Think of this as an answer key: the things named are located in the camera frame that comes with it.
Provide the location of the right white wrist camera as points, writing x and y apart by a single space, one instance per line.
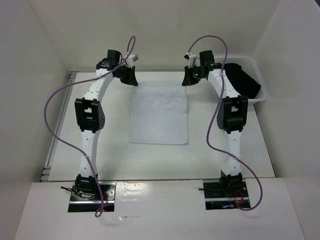
191 58

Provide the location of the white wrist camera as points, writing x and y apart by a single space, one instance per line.
191 58
130 59

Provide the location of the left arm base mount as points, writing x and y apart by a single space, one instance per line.
82 201

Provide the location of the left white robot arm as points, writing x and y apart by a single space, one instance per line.
91 119

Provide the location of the black skirt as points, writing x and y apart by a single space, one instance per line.
244 84

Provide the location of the white skirt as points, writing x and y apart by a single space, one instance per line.
159 114

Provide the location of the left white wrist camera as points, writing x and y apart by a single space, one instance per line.
130 59

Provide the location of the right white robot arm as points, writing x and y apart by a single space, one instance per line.
231 114

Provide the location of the white plastic basket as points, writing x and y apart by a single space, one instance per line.
250 67

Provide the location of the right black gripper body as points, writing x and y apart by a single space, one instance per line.
198 75

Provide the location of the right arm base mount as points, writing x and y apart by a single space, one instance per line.
218 196

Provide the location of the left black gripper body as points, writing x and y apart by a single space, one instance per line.
123 74

